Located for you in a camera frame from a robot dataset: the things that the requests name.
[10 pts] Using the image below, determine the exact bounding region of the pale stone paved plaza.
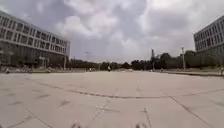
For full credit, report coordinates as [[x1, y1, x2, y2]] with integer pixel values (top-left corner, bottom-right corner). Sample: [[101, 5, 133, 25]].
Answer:
[[0, 70, 224, 128]]

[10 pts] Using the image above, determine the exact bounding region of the row of trees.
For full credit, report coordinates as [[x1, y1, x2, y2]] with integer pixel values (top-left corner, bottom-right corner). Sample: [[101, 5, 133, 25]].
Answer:
[[66, 50, 218, 71]]

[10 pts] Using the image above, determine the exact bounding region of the dark tower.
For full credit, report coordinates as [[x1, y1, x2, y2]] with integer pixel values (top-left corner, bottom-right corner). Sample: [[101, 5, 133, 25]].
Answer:
[[151, 48, 156, 71]]

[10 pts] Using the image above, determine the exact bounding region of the pale lamp pole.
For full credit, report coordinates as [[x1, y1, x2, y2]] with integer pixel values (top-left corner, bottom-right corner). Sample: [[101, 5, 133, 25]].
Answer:
[[180, 46, 187, 72]]

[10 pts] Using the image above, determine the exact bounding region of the low dark kerb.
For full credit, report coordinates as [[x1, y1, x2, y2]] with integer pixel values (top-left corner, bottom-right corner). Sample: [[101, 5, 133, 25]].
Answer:
[[159, 70, 224, 78]]

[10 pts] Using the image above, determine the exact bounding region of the long glass-fronted building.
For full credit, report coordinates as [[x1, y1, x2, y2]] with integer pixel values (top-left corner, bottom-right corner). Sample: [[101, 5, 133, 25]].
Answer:
[[0, 10, 72, 70]]

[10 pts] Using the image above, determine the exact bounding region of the grey multi-storey building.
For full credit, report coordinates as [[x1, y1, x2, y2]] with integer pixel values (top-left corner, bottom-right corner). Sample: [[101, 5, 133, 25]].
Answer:
[[193, 15, 224, 66]]

